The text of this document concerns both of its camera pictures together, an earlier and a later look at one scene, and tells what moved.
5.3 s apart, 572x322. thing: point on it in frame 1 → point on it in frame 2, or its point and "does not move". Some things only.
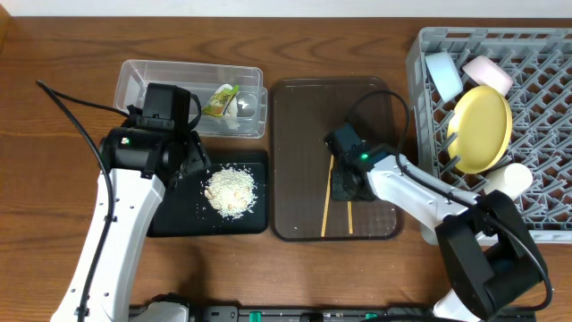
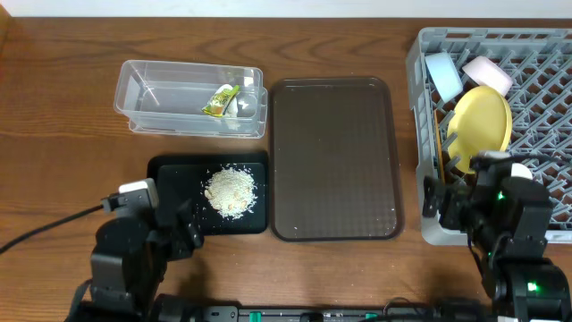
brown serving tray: [303, 113] does not move
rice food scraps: [231, 191] does not move
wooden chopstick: [326, 201] → [439, 147]
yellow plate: [479, 129] does not move
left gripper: [195, 157] → [180, 230]
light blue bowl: [445, 73] does not move
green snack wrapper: [221, 101] does not move
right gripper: [338, 192] → [458, 199]
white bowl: [485, 72] does not move
